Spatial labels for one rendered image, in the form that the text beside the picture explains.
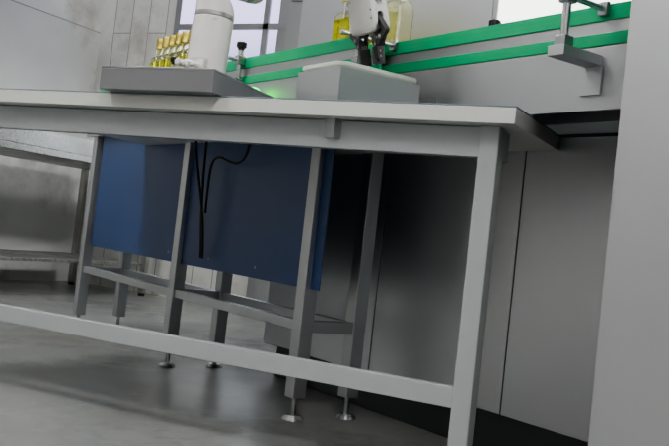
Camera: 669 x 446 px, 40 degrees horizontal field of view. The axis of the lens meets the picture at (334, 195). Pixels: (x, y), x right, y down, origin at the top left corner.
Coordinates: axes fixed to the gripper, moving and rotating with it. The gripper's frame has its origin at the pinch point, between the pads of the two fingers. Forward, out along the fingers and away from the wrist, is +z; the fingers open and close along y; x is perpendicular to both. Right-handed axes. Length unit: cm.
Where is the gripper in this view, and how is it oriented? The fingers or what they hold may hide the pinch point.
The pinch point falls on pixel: (371, 57)
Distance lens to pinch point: 212.7
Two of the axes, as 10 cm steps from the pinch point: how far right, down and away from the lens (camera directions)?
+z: 1.1, 9.9, 0.9
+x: -8.3, 1.4, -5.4
